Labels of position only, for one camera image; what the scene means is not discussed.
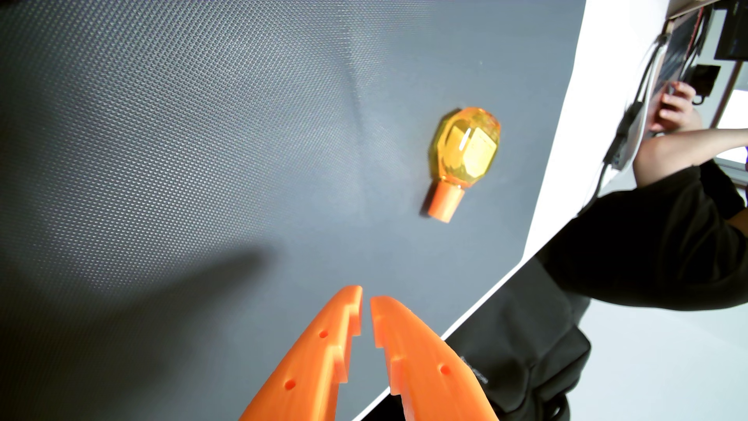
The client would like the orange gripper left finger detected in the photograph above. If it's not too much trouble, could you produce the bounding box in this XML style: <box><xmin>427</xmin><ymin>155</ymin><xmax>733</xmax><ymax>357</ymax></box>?
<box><xmin>238</xmin><ymin>285</ymin><xmax>363</xmax><ymax>421</ymax></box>

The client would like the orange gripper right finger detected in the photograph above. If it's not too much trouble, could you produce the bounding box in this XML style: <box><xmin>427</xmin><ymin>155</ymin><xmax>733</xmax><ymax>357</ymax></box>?
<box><xmin>370</xmin><ymin>295</ymin><xmax>499</xmax><ymax>421</ymax></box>

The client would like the yellow eyedrop bottle orange cap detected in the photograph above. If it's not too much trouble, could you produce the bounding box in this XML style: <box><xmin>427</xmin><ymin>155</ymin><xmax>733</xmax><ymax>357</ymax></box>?
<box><xmin>420</xmin><ymin>107</ymin><xmax>502</xmax><ymax>223</ymax></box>

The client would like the person's hand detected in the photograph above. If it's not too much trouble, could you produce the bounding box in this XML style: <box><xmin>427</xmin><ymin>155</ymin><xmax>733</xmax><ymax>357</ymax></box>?
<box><xmin>649</xmin><ymin>81</ymin><xmax>706</xmax><ymax>134</ymax></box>

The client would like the black fabric bag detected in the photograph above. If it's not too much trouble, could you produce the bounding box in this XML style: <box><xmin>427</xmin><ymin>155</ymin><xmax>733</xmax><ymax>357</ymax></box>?
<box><xmin>361</xmin><ymin>256</ymin><xmax>593</xmax><ymax>421</ymax></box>

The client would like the grey textured mat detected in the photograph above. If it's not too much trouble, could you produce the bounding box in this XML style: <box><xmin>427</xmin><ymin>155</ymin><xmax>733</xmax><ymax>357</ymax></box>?
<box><xmin>0</xmin><ymin>0</ymin><xmax>587</xmax><ymax>421</ymax></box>

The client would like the small black box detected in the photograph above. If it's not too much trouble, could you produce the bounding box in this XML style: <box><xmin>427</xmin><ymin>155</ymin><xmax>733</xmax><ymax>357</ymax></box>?
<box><xmin>684</xmin><ymin>64</ymin><xmax>722</xmax><ymax>105</ymax></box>

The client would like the black monitor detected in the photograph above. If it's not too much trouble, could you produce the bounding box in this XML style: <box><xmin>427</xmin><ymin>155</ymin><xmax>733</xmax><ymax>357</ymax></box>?
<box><xmin>713</xmin><ymin>0</ymin><xmax>748</xmax><ymax>62</ymax></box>

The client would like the black cable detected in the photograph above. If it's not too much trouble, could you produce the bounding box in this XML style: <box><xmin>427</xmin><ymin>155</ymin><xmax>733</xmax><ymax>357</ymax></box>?
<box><xmin>577</xmin><ymin>32</ymin><xmax>670</xmax><ymax>218</ymax></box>

